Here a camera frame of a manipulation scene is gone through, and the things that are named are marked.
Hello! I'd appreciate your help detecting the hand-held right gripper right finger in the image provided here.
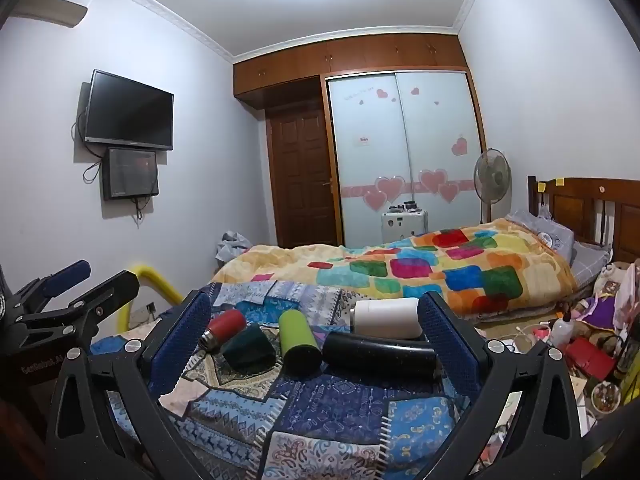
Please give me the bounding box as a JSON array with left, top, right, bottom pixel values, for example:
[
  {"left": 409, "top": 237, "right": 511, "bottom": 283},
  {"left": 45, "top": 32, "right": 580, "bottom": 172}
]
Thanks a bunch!
[{"left": 417, "top": 291, "right": 596, "bottom": 480}]

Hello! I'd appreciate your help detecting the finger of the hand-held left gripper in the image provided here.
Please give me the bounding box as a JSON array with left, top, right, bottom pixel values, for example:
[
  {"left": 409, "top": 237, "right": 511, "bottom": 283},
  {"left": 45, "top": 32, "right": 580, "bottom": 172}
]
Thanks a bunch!
[
  {"left": 12, "top": 259, "right": 93, "bottom": 313},
  {"left": 22, "top": 270, "right": 141, "bottom": 347}
]

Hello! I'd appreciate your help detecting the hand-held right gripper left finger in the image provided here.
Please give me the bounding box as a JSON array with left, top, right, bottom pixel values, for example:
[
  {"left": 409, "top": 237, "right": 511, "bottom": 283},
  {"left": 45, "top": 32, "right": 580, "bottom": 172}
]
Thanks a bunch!
[{"left": 44, "top": 290, "right": 216, "bottom": 480}]

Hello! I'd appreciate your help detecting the red bottle cup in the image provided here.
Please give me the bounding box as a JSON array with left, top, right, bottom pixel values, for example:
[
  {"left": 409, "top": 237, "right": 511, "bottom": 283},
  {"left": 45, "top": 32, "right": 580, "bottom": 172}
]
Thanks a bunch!
[{"left": 198, "top": 309, "right": 247, "bottom": 352}]

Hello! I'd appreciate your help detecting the white cup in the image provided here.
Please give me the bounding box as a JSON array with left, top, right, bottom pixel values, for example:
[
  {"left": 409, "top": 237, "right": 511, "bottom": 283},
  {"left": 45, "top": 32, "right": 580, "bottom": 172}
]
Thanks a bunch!
[{"left": 350, "top": 297, "right": 423, "bottom": 341}]

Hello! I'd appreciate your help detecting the black tall cup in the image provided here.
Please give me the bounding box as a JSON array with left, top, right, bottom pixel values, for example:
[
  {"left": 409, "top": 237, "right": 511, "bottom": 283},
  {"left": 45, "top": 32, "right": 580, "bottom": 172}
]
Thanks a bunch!
[{"left": 321, "top": 332, "right": 443, "bottom": 380}]

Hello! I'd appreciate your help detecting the dark green cup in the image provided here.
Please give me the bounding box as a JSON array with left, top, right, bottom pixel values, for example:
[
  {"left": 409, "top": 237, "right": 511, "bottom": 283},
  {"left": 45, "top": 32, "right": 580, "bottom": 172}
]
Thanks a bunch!
[{"left": 221, "top": 322, "right": 277, "bottom": 372}]

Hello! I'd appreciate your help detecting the lime green cup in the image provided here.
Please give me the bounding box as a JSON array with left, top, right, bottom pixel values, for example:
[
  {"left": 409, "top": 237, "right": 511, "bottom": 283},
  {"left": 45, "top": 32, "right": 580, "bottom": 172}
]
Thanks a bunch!
[{"left": 278, "top": 309, "right": 323, "bottom": 380}]

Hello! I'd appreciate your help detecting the yellow foam tube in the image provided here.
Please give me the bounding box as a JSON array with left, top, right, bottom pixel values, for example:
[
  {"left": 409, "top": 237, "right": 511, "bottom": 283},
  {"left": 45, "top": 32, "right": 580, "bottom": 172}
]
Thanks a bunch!
[{"left": 117, "top": 262, "right": 185, "bottom": 333}]

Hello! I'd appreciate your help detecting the colourful patchwork blanket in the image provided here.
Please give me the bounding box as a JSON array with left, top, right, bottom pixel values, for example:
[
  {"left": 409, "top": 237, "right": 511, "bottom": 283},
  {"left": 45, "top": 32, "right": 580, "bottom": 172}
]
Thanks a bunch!
[{"left": 212, "top": 227, "right": 581, "bottom": 318}]

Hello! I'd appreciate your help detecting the grey cloth bundle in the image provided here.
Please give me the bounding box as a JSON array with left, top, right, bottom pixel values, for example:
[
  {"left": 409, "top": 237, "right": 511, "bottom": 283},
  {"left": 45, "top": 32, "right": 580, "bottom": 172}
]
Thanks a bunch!
[{"left": 216, "top": 230, "right": 252, "bottom": 263}]

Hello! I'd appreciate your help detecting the white floor appliance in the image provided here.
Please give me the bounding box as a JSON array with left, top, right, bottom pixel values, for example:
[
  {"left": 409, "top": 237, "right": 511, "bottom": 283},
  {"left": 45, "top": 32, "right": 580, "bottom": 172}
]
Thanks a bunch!
[{"left": 381, "top": 208, "right": 429, "bottom": 243}]

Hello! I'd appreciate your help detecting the blue patterned blanket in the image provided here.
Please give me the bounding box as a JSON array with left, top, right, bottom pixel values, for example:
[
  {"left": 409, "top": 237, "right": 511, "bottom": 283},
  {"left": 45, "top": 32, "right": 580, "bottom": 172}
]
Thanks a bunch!
[{"left": 90, "top": 280, "right": 506, "bottom": 480}]

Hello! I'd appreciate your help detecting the grey printed pillow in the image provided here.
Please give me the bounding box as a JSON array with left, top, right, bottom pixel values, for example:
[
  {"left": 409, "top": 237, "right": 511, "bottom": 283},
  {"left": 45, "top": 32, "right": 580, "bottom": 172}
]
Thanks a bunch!
[{"left": 505, "top": 208, "right": 576, "bottom": 261}]

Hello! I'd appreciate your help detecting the red box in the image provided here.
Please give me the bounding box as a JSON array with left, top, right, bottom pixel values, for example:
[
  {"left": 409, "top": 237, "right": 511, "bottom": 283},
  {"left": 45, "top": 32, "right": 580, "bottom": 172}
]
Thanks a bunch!
[{"left": 567, "top": 336, "right": 616, "bottom": 380}]

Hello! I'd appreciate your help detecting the grey checked pillow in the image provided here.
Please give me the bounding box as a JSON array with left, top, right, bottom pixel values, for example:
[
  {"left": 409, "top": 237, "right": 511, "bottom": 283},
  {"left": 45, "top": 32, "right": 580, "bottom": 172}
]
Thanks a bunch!
[{"left": 570, "top": 242, "right": 612, "bottom": 286}]

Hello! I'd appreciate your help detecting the small round bowl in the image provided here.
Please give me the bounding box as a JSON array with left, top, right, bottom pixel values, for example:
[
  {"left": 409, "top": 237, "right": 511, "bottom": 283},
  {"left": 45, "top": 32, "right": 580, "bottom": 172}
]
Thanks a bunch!
[{"left": 591, "top": 381, "right": 621, "bottom": 411}]

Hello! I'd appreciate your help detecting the standing fan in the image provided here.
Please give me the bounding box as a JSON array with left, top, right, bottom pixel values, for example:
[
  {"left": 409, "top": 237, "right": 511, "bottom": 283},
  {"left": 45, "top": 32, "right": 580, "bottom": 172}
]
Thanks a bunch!
[{"left": 474, "top": 148, "right": 512, "bottom": 225}]

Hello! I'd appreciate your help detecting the wooden bed headboard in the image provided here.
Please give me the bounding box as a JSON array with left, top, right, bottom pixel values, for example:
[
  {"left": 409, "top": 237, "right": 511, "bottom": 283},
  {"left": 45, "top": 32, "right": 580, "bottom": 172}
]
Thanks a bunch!
[{"left": 527, "top": 175, "right": 640, "bottom": 263}]

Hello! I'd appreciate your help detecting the pink plastic bag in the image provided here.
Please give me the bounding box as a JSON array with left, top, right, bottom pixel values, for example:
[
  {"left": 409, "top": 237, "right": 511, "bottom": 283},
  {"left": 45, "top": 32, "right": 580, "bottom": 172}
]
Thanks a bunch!
[{"left": 612, "top": 261, "right": 640, "bottom": 322}]

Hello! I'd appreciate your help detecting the brown wooden door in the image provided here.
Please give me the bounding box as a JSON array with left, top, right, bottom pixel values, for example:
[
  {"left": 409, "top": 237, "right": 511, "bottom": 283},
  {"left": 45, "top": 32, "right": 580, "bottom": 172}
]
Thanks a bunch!
[{"left": 265, "top": 105, "right": 343, "bottom": 248}]

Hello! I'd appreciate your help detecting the wooden wardrobe with glass doors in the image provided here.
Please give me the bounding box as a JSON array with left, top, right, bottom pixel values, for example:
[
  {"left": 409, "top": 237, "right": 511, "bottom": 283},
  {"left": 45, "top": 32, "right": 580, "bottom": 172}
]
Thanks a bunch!
[{"left": 232, "top": 32, "right": 488, "bottom": 248}]

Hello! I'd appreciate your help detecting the white air conditioner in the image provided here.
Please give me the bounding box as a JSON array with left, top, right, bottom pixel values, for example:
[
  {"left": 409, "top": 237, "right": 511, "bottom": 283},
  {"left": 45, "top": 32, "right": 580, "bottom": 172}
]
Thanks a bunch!
[{"left": 12, "top": 0, "right": 88, "bottom": 28}]

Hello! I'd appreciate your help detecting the small black wall monitor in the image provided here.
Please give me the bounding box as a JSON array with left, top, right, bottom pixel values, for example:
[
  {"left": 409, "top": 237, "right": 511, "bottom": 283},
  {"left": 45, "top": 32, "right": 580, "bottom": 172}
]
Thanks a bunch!
[{"left": 102, "top": 146, "right": 160, "bottom": 201}]

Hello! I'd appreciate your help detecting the black television cable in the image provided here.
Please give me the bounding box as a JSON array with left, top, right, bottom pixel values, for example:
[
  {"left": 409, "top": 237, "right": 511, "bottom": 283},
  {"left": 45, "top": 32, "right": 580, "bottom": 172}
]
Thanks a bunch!
[{"left": 72, "top": 82, "right": 90, "bottom": 142}]

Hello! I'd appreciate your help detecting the black wall television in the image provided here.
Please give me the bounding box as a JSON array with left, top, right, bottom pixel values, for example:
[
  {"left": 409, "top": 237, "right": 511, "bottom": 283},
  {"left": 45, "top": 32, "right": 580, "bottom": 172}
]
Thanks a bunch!
[{"left": 82, "top": 69, "right": 175, "bottom": 152}]

